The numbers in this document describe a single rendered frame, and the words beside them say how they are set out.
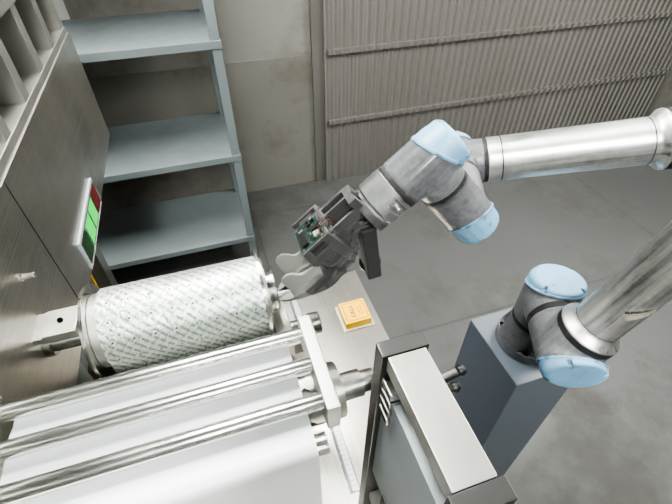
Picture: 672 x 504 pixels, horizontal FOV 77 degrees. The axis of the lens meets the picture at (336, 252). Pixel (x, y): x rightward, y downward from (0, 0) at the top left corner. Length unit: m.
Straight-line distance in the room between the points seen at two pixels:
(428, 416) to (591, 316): 0.54
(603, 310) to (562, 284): 0.16
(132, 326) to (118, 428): 0.29
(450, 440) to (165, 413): 0.23
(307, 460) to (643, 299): 0.62
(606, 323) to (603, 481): 1.33
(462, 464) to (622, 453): 1.88
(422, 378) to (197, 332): 0.38
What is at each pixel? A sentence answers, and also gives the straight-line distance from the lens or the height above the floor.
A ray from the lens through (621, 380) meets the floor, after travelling 2.45.
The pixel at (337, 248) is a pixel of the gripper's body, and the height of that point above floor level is 1.37.
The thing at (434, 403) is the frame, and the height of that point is 1.44.
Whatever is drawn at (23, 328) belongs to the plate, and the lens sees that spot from 0.73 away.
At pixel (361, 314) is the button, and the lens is 1.10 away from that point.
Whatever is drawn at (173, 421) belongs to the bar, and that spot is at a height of 1.44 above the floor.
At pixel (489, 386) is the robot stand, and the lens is 1.21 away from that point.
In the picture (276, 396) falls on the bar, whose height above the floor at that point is 1.44.
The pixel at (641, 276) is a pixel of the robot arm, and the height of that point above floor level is 1.30.
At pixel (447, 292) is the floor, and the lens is 2.46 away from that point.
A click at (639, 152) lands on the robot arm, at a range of 0.82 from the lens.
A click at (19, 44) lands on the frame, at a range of 1.12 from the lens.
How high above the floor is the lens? 1.79
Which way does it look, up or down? 43 degrees down
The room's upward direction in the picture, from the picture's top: straight up
